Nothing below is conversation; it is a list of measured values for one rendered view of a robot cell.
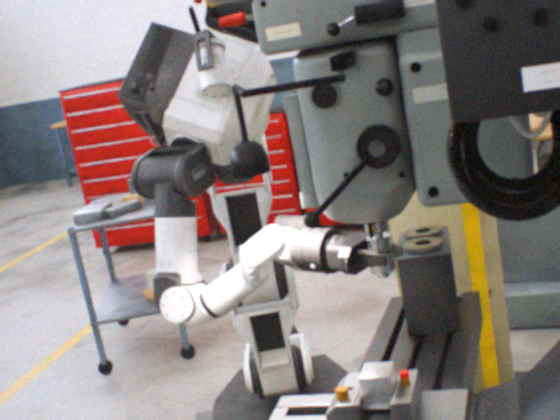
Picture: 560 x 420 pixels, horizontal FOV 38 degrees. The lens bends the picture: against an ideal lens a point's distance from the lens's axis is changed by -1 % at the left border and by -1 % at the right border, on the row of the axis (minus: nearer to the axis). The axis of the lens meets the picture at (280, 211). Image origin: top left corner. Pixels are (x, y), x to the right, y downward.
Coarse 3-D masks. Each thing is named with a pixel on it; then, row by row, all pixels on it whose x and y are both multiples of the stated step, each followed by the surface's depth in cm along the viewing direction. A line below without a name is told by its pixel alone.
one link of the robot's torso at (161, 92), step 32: (160, 32) 185; (224, 32) 187; (160, 64) 182; (192, 64) 181; (256, 64) 182; (128, 96) 181; (160, 96) 180; (192, 96) 179; (224, 96) 179; (160, 128) 191; (192, 128) 178; (224, 128) 177; (256, 128) 188; (224, 160) 184
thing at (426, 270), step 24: (408, 240) 194; (432, 240) 187; (408, 264) 182; (432, 264) 181; (408, 288) 183; (432, 288) 182; (456, 288) 202; (408, 312) 185; (432, 312) 184; (456, 312) 183
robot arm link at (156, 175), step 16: (144, 160) 179; (160, 160) 176; (176, 160) 173; (144, 176) 177; (160, 176) 174; (144, 192) 179; (160, 192) 175; (176, 192) 174; (160, 208) 174; (176, 208) 174; (192, 208) 176
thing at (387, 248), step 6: (366, 246) 152; (372, 246) 150; (378, 246) 149; (384, 246) 150; (390, 246) 150; (378, 252) 150; (384, 252) 150; (390, 252) 150; (390, 258) 151; (390, 264) 151; (372, 270) 152; (378, 270) 151; (384, 270) 150; (390, 270) 151
